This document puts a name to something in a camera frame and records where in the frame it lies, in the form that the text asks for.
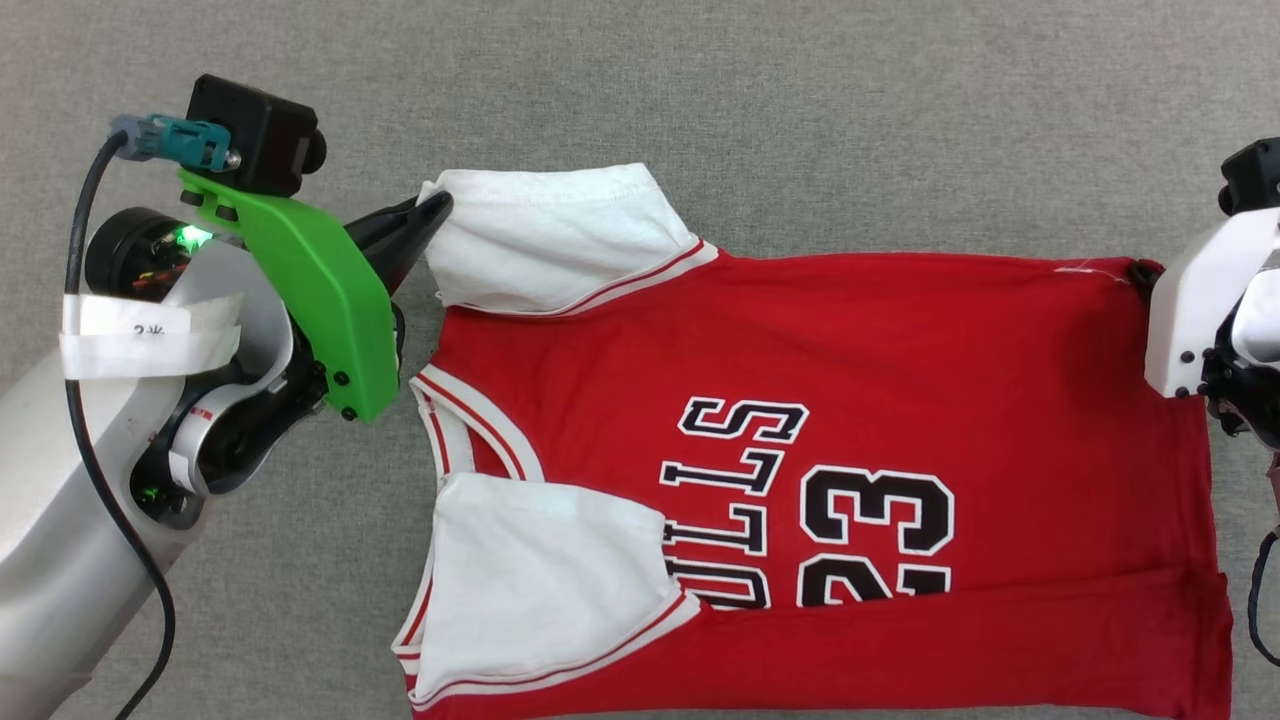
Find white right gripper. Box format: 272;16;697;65
1127;207;1280;400

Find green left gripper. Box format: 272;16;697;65
178;168;454;423

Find red and white basketball jersey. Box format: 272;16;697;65
392;163;1234;720

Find white paper label tape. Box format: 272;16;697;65
60;293;244;381

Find black cable with teal connector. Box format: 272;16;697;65
65;113;241;720
1247;455;1280;668

